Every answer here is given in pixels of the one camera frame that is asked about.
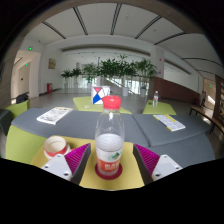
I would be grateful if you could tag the flat round red coaster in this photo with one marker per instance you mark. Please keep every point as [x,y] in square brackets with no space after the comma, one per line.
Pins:
[108,177]

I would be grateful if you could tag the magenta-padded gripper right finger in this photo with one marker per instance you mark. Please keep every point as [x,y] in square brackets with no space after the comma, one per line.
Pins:
[163,166]

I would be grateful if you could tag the framed wall picture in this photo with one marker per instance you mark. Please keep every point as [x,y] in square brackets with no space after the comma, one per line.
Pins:
[52,63]

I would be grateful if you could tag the row of potted green plants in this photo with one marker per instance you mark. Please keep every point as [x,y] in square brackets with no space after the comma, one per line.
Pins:
[113,68]

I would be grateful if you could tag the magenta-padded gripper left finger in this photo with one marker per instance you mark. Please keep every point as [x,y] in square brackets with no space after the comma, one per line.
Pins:
[61,166]

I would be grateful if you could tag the dark grey ottoman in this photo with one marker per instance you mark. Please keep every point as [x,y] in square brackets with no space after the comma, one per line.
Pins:
[4,121]

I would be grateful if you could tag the clear water bottle red cap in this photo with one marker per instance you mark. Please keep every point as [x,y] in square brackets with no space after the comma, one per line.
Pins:
[109,146]

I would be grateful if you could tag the white red blue polyhedron box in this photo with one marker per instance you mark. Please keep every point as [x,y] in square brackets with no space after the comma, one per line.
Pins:
[100,95]

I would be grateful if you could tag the small clear drink bottle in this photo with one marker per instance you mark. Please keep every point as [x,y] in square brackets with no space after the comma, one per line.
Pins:
[155,99]

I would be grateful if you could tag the red and white mug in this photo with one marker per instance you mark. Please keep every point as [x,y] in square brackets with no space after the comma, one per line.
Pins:
[55,146]

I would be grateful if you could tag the wooden shelf unit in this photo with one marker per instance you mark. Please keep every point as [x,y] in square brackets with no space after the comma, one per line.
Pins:
[220,100]

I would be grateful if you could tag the long wooden bench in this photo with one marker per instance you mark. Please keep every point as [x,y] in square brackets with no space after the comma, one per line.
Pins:
[208,116]

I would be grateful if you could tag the yellow and white booklet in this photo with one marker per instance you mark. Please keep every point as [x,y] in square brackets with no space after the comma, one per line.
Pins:
[169,122]

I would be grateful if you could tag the red fire extinguisher box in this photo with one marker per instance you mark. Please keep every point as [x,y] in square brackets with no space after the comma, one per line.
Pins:
[49,88]

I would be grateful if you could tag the person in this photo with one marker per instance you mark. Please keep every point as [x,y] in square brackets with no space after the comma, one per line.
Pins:
[203,99]

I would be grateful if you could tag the white printed magazine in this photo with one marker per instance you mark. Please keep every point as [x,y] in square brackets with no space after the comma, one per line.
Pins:
[54,115]

